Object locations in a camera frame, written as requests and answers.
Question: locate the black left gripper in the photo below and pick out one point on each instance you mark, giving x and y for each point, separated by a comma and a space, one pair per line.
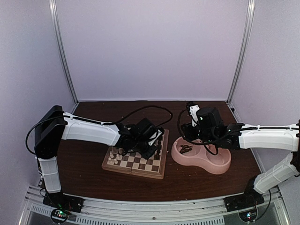
147, 155

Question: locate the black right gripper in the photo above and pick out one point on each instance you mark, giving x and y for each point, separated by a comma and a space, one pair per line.
187, 131

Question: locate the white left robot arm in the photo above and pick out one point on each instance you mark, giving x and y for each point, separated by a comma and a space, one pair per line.
58, 125

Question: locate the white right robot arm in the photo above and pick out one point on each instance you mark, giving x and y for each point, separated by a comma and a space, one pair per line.
283, 142

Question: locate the wooden chess board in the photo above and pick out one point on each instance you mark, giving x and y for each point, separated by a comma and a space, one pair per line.
134, 164

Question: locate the dark chess pieces pile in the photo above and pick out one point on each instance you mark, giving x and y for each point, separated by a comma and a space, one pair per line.
185, 148

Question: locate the white chess pieces row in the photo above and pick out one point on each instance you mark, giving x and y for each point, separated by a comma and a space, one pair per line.
114, 156

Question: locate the pink plastic double bowl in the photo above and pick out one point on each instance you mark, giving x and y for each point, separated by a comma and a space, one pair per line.
214, 162

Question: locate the aluminium frame post right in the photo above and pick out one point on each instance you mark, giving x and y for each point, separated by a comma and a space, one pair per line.
243, 49

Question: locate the aluminium frame post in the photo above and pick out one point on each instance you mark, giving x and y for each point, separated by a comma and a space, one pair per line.
62, 54
243, 49

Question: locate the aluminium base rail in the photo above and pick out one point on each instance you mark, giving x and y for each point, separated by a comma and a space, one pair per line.
210, 211

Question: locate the aluminium frame post left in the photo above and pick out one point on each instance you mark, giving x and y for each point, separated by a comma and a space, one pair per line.
62, 54

